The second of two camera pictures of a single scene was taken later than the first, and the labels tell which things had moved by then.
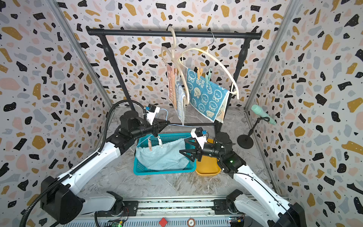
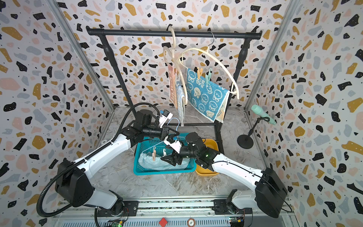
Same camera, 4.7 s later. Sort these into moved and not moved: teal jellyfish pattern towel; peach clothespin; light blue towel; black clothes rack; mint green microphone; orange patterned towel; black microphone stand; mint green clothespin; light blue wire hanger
Moved: light blue towel; light blue wire hanger; peach clothespin
Not moved: teal jellyfish pattern towel; black clothes rack; mint green microphone; black microphone stand; mint green clothespin; orange patterned towel
